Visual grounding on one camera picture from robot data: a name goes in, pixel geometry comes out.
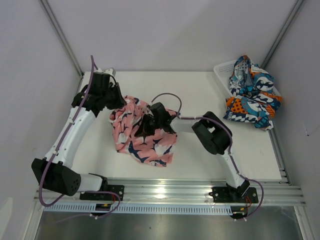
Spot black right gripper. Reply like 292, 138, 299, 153
135, 113, 163, 137

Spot pink shark print shorts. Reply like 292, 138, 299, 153
109, 95, 178, 167

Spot blue orange patterned shorts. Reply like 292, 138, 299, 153
223, 55, 282, 131

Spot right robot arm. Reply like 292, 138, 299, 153
135, 102, 250, 202

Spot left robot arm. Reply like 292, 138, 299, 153
31, 72, 126, 200

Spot white plastic basket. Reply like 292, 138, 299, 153
213, 59, 283, 101

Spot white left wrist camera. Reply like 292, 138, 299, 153
104, 67, 116, 76

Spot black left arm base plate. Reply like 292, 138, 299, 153
79, 184, 125, 201

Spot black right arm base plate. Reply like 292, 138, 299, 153
208, 186, 259, 204

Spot left aluminium frame post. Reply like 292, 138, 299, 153
38, 0, 83, 77

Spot aluminium frame post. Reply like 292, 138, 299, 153
38, 0, 83, 77
260, 0, 306, 69

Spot white slotted cable duct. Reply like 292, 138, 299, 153
44, 202, 237, 216

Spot aluminium mounting rail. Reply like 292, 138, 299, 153
33, 177, 307, 207

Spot right aluminium frame post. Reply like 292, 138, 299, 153
260, 0, 306, 69

